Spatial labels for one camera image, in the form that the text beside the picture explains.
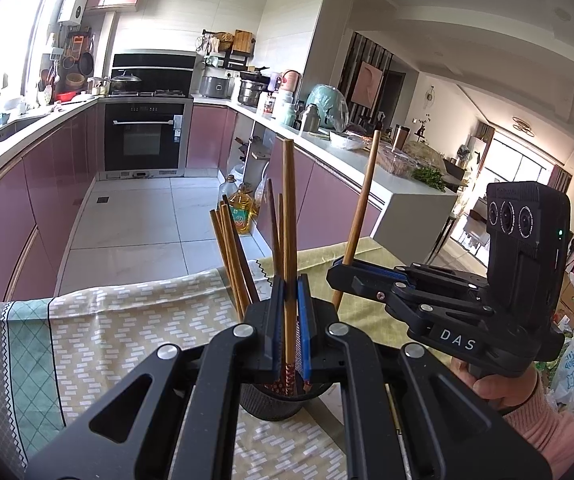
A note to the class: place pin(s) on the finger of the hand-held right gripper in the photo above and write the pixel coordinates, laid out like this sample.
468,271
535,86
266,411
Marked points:
362,285
372,268

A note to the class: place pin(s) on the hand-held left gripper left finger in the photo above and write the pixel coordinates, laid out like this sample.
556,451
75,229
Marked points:
267,340

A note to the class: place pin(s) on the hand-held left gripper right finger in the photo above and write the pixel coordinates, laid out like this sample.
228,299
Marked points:
304,340

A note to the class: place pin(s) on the red-ended wooden chopstick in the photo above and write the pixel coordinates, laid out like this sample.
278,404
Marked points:
231,240
360,200
251,280
289,210
281,240
228,270
272,230

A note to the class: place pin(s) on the black mesh utensil holder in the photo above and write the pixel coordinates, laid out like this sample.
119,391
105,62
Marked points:
277,407

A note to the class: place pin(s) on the person's right forearm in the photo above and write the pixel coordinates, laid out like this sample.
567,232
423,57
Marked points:
552,425

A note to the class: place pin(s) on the person's right hand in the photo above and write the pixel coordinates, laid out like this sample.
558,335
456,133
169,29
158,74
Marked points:
502,392

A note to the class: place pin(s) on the cardboard box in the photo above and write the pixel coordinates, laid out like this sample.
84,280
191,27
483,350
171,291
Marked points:
572,302

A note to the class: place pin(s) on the balcony glass door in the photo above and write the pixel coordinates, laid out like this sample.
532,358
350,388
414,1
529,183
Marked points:
527,160

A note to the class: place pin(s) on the green herbs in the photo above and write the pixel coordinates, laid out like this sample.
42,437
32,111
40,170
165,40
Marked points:
429,177

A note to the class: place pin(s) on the clear plastic food container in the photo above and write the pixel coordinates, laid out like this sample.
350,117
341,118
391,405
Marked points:
397,162

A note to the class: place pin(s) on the white plastic bag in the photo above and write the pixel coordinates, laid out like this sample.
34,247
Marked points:
569,370

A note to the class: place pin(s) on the yellow cooking oil bottle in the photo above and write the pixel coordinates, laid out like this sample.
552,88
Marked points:
242,212

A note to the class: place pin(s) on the white bowl in plastic bag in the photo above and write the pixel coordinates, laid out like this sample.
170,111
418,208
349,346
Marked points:
347,140

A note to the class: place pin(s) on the copper tumbler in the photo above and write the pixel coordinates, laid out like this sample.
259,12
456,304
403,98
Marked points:
401,136

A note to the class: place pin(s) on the patterned green yellow tablecloth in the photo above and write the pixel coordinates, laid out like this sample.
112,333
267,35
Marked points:
117,320

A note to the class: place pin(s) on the clear plastic bottle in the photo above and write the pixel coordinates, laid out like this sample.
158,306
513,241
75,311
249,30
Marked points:
227,187

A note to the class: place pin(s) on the steel thermos bottle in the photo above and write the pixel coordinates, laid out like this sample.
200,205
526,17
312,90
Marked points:
311,119

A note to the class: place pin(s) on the pale green appliance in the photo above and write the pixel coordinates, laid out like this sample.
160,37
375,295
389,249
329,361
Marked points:
324,105

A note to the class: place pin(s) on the white canister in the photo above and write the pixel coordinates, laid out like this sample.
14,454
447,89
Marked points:
285,107

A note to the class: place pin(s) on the red label bottle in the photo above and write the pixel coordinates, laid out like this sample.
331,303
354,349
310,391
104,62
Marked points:
268,105

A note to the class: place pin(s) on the pink kettle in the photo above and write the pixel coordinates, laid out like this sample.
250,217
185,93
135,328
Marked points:
291,81

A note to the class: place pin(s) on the pink base cabinets peninsula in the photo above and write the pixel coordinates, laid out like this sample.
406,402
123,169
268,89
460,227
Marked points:
207,135

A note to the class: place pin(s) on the steel steamer pot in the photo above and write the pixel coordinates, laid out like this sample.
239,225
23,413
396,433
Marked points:
252,92

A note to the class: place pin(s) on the grey rice cooker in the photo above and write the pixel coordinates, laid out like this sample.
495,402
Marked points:
215,87

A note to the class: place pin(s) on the built-in black oven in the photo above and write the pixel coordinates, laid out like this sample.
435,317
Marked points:
142,135

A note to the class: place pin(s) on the black countertop rack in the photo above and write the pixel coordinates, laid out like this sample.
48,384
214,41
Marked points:
237,62

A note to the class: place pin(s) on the wooden cutting board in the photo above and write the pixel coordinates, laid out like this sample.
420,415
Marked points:
243,42

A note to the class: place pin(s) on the pink base cabinets with sink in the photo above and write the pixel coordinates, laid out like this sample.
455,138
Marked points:
42,185

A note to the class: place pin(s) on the black range hood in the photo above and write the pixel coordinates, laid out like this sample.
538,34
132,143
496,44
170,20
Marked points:
167,72

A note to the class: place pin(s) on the black wok with lid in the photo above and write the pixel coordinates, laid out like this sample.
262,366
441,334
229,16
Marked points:
124,82

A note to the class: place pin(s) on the small steel pot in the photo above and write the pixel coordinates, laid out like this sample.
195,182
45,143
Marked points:
99,87

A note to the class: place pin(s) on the red basin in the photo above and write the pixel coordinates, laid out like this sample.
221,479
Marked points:
66,96

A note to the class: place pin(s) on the wooden bowl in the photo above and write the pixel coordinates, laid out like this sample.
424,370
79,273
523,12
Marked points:
75,80

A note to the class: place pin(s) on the black frying pan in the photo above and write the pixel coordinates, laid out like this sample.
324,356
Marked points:
86,64

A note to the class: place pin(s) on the white pipe column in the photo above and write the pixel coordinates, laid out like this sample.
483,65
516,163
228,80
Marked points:
108,40

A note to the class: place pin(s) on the orange grater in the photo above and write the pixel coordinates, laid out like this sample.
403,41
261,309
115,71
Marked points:
77,46

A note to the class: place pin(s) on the wall clock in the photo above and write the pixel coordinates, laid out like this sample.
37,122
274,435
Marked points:
431,96

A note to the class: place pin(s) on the framed wall picture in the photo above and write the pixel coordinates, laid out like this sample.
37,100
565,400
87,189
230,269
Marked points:
368,84

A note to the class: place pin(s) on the dark slatted wall panel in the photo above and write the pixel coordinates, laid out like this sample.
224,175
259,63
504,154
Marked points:
348,60

